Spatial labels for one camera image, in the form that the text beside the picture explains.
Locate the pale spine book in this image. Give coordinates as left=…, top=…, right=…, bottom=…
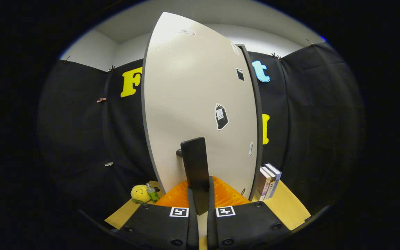
left=264, top=166, right=277, bottom=199

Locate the black door handle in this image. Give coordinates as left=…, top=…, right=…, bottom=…
left=176, top=137, right=210, bottom=216

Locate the grey shoe cabinet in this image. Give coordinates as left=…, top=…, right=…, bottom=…
left=238, top=44, right=264, bottom=202

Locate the beige shoe cabinet door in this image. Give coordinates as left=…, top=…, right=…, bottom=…
left=141, top=11, right=259, bottom=202

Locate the black backdrop cloth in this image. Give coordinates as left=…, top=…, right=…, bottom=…
left=37, top=42, right=365, bottom=223

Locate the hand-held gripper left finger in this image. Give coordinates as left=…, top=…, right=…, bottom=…
left=115, top=179, right=199, bottom=250

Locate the yellow plush toy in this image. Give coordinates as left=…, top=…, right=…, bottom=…
left=131, top=185, right=152, bottom=204

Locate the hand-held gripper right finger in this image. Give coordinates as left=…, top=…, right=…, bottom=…
left=207, top=175, right=291, bottom=250

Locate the green label bottle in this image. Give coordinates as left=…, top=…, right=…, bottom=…
left=145, top=183, right=160, bottom=203

